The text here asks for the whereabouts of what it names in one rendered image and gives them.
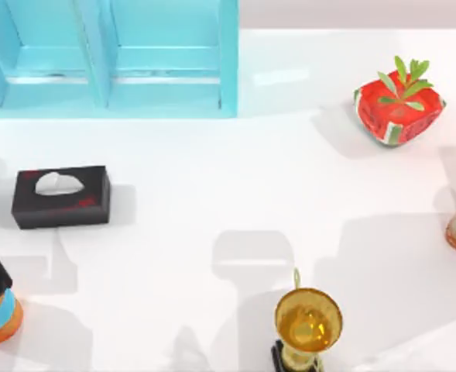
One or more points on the red plant pot with plant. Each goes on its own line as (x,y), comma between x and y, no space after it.
(398,114)

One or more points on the white tissue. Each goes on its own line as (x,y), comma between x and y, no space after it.
(57,184)

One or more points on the black tissue box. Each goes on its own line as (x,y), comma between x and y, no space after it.
(65,209)

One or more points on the light blue rack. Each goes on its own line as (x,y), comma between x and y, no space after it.
(165,58)

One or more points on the gold trophy with black base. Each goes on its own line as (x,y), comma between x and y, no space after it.
(309,321)

